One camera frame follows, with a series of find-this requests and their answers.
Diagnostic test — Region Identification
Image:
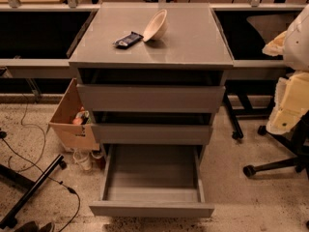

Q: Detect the cardboard box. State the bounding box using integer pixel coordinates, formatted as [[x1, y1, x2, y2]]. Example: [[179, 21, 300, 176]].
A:
[[49, 79, 99, 152]]

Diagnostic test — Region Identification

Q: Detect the grey top drawer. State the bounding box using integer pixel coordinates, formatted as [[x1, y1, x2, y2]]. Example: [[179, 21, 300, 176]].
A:
[[76, 81, 225, 113]]

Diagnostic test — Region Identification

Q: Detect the grey drawer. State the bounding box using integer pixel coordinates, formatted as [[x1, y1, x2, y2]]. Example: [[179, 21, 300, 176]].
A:
[[92, 111, 213, 145], [76, 81, 225, 113], [90, 144, 214, 218]]

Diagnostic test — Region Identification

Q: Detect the black office chair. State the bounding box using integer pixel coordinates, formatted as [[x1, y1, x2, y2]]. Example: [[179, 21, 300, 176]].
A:
[[242, 113, 309, 179]]

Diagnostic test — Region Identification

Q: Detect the black stand leg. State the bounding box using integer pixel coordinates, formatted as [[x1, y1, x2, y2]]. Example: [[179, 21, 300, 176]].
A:
[[0, 155, 66, 229]]

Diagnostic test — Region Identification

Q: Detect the grey drawer cabinet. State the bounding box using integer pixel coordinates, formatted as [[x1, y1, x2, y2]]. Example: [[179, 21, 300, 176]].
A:
[[68, 2, 235, 157]]

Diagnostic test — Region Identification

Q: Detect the grey bottom drawer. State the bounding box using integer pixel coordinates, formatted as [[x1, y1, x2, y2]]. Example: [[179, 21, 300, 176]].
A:
[[90, 144, 214, 218]]

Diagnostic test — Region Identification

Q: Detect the black floor cable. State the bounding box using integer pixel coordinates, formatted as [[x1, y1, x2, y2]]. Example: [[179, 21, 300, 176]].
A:
[[0, 94, 81, 232]]

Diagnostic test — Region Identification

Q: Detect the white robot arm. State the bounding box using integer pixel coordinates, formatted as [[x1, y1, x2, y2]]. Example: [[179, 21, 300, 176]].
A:
[[263, 5, 309, 134]]

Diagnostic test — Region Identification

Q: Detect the grey middle drawer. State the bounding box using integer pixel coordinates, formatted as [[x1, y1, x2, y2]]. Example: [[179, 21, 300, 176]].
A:
[[92, 111, 213, 145]]

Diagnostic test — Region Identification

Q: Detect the white bowl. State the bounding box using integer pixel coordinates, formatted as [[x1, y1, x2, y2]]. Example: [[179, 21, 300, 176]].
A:
[[143, 9, 168, 43]]

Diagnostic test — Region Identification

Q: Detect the black desk leg frame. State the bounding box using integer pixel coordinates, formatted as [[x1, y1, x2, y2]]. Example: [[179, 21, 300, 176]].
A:
[[223, 92, 274, 140]]

